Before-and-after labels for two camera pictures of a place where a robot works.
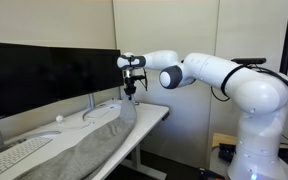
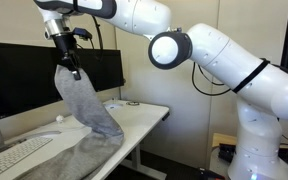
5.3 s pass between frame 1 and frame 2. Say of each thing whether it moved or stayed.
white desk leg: stayed
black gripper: moved
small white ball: stayed
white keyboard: stayed
